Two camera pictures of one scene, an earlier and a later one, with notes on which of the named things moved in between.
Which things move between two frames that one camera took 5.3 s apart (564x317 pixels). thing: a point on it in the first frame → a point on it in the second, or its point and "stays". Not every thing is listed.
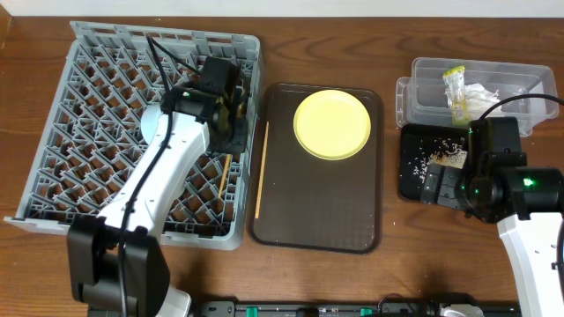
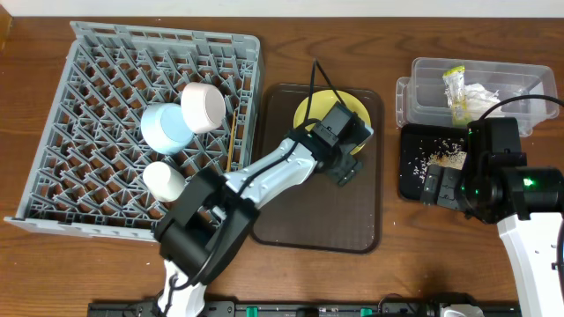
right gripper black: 445,194 stays
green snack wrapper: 455,92 stays
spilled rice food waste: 442,151 stays
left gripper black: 238,128 → 342,166
